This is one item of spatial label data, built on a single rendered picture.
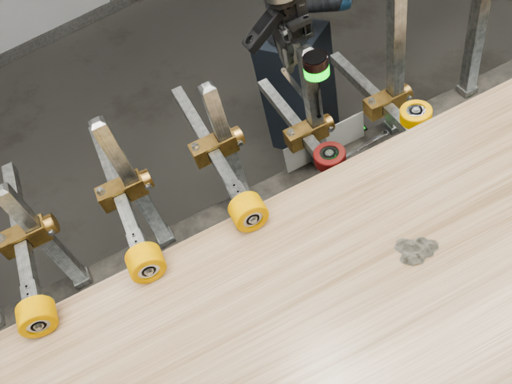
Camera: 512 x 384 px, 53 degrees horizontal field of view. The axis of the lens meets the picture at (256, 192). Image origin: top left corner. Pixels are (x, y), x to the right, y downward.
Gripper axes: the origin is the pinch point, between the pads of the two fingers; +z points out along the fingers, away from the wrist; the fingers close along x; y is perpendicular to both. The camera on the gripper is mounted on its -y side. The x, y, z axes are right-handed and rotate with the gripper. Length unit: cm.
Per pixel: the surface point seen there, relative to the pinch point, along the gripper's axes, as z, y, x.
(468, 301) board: 11, 1, -70
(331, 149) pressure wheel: 10.1, -1.1, -22.3
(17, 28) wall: 80, -88, 255
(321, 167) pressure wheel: 11.7, -5.1, -24.6
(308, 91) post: 1.5, 1.0, -9.5
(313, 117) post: 10.5, 1.1, -9.4
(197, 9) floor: 100, 26, 219
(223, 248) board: 10.8, -35.3, -33.5
